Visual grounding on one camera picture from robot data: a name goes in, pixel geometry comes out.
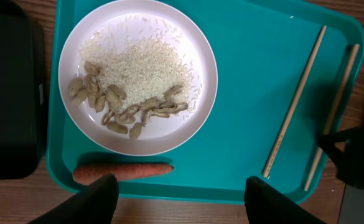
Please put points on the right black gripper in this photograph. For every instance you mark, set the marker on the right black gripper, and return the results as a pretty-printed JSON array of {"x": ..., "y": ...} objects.
[{"x": 346, "y": 150}]

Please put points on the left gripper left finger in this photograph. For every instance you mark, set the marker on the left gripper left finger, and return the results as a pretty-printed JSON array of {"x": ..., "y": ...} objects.
[{"x": 94, "y": 204}]

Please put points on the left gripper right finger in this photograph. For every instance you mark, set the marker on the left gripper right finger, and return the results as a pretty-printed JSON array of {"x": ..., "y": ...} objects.
[{"x": 264, "y": 204}]

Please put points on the orange carrot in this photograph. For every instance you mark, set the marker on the orange carrot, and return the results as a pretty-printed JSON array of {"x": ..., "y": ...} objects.
[{"x": 87, "y": 174}]

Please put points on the teal serving tray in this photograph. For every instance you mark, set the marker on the teal serving tray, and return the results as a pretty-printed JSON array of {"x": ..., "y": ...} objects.
[{"x": 261, "y": 49}]

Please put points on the peanut shells pile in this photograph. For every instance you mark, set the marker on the peanut shells pile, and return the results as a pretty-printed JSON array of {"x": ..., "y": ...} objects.
[{"x": 131, "y": 92}]

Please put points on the white round plate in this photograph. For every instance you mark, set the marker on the white round plate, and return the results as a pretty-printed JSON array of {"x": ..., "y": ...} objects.
[{"x": 160, "y": 134}]

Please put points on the rice pile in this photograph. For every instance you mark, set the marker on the rice pile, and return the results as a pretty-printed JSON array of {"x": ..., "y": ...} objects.
[{"x": 142, "y": 37}]

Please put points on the black plastic bin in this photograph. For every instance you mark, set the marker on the black plastic bin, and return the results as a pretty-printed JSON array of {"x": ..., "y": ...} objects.
[{"x": 23, "y": 96}]

